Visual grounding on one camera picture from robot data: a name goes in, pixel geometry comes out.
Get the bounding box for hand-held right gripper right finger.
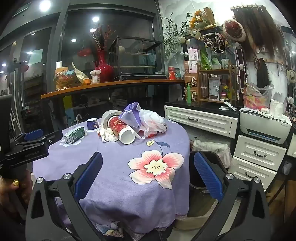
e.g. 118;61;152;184
194;151;271;241

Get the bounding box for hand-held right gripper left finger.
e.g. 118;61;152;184
25;152;103;241

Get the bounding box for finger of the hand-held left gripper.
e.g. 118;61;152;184
9;129;45;144
16;130;63;151

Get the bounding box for green drink carton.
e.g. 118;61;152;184
62;127;85;144

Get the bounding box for bin with white liner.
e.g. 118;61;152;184
193;139;232;168

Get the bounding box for red paper cup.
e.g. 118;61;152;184
107;116;137;145

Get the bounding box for white paper bowl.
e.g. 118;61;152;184
102;110;123;135

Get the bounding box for purple plastic bag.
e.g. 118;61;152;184
118;102;145;128

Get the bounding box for white plastic bag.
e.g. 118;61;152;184
137;109;167;139

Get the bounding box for person's left hand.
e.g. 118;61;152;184
0;171;35;216

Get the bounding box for purple floral tablecloth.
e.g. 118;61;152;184
32;118;191;237

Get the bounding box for yellow blue board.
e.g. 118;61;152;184
63;96;73;126

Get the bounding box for beige bin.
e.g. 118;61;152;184
175;189;219;230

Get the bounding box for white drawer unit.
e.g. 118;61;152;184
231;134;287;189

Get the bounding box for white wide drawer cabinet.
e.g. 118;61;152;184
165;101;241;139

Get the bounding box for gold ornate bowl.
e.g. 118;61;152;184
54;70;80;90

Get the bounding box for yellow paper snack bag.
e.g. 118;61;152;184
72;62;91;85

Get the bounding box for white hair tool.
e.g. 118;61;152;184
220;101;238;111

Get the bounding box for white printer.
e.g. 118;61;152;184
239;108;292;144

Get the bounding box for plastic drink cup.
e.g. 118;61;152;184
90;70;102;84

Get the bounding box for wooden counter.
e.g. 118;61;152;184
41;79;185;100

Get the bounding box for brown box white label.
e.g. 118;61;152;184
185;88;199;102
184;73;199;88

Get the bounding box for brown white pouch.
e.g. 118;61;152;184
208;77;221;102

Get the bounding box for red vase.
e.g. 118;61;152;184
95;50;114;82

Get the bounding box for white dresser drawer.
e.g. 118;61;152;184
287;134;296;156

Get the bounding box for clear bag with red contents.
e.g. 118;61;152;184
243;82;274;110

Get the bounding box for stack of makeup palettes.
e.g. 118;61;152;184
288;104;296;124

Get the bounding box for wooden rack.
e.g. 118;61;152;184
198;62;238;105

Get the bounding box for brown box with picture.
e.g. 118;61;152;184
188;60;199;74

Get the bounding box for dried flower branches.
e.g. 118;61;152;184
89;24;116;52

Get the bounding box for black hair bundle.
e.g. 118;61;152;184
257;61;270;88

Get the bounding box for green leaf pack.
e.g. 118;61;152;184
201;50;219;67

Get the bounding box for glass display case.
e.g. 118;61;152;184
109;36;167;80

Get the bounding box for pink box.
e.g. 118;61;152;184
188;49;201;61

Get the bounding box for black framed vanity mirror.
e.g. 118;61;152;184
182;25;246;105

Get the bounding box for ornate headdress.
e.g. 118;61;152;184
200;32;232;55

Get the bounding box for green bamboo plant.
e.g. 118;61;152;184
161;11;193;61

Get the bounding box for red round hat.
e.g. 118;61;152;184
222;20;246;42

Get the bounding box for large vanity mirror with bulbs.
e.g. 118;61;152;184
280;25;296;109

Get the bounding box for row of hanging hair pieces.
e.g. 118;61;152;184
232;6;284;63

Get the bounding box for sunflower bouquet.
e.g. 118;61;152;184
190;7;216;31

